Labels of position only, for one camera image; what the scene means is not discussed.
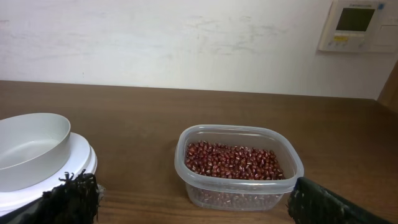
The clear plastic bean container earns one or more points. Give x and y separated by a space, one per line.
237 194

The white digital kitchen scale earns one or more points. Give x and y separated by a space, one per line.
82 156

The white wall control panel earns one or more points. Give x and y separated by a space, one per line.
360 27

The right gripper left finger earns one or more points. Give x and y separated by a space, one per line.
75 201

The brown cardboard board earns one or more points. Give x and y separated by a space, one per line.
388 95

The white round bowl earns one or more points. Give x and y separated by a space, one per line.
33 148

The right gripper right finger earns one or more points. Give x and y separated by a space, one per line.
310 203

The red adzuki beans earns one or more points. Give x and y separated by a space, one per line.
232 162

